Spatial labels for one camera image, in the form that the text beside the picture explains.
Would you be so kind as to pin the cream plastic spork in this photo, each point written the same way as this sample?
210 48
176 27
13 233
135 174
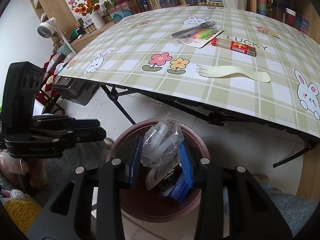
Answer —
224 71

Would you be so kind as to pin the person left hand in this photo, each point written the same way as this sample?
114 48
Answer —
13 168

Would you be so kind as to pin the green gold tray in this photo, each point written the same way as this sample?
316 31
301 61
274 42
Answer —
209 4

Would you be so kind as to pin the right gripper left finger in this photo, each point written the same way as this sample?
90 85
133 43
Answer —
133 162

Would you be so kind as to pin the orange flowers white vase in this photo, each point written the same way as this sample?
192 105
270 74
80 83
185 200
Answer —
91 9

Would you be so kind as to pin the maroon trash bin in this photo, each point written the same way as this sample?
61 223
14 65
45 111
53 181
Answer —
145 200

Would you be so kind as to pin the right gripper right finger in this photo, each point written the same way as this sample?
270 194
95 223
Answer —
187 163

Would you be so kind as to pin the blue luckin coffee box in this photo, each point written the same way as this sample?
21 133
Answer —
179 191

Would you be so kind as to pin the green plaid tablecloth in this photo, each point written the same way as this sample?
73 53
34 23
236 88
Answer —
138 52

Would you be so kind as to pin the white desk fan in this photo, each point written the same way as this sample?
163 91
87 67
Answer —
49 27

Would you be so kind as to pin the red lighter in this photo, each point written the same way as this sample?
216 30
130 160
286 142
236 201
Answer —
234 46

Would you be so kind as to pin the red checkered blanket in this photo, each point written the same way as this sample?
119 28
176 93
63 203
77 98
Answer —
51 69

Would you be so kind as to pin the clear plastic wrapper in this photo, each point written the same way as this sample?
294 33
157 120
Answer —
161 142

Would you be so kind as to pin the low wooden cabinet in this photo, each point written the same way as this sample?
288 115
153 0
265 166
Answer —
79 44

